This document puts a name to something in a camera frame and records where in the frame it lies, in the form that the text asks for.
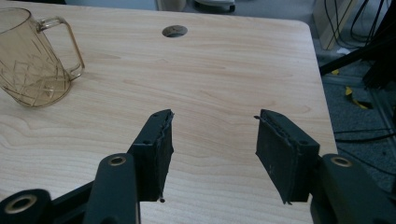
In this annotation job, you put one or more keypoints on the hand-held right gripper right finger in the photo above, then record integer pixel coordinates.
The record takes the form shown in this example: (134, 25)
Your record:
(281, 155)

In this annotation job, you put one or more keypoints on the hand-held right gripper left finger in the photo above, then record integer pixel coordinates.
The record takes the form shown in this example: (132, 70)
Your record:
(152, 155)

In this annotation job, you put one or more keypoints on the amber transparent plastic cup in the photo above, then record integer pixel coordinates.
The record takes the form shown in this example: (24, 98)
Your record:
(29, 67)

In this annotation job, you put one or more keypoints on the yellow black floor tape strip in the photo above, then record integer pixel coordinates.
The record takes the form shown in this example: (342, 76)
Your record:
(355, 99)

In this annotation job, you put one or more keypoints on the black metal stand strut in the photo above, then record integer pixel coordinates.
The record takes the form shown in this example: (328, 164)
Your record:
(351, 57)

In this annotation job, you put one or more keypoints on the dark round object under desk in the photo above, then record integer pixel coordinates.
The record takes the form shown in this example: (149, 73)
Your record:
(214, 5)

